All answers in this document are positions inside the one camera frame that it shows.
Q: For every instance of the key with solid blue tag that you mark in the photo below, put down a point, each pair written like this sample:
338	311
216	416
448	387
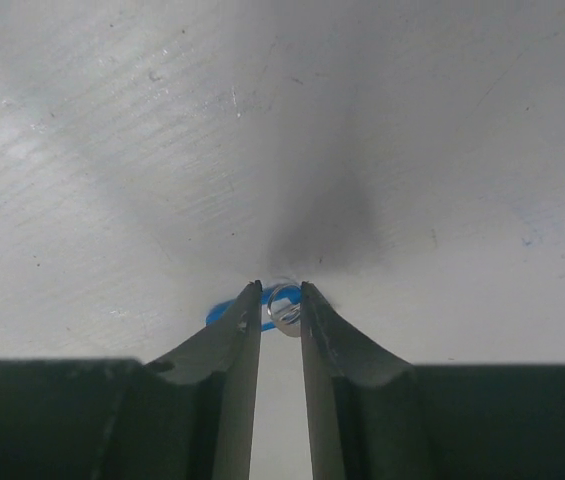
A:
281	309

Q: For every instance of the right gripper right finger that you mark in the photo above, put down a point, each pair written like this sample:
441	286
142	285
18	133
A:
373	415

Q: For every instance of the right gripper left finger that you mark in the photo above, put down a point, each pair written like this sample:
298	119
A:
185	415

